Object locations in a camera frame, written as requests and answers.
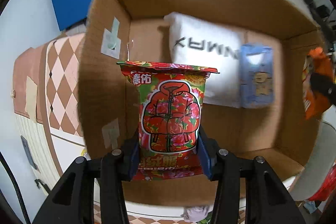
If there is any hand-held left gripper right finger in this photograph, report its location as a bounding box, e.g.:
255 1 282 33
197 127 307 224

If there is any blue tissue packet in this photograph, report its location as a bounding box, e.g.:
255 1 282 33
240 43 275 109

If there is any checkered pink cabinet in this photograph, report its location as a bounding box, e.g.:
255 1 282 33
13 32 90 188

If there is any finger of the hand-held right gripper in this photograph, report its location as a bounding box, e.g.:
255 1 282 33
309 72 336 106

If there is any red bag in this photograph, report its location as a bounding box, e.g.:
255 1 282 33
308 162 336 202

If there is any purple cloth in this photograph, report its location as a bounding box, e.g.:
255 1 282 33
183 206 212 223

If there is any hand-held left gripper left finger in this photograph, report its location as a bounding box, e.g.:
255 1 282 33
31 139 139 224

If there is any white tissue packet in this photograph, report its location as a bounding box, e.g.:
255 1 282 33
164 12 248 108

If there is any orange packet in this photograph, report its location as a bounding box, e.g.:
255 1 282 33
302 47 334 120

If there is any red floral tissue packet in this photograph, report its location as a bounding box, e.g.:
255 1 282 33
117 61 220 181

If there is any cardboard box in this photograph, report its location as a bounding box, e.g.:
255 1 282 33
78 0 328 207

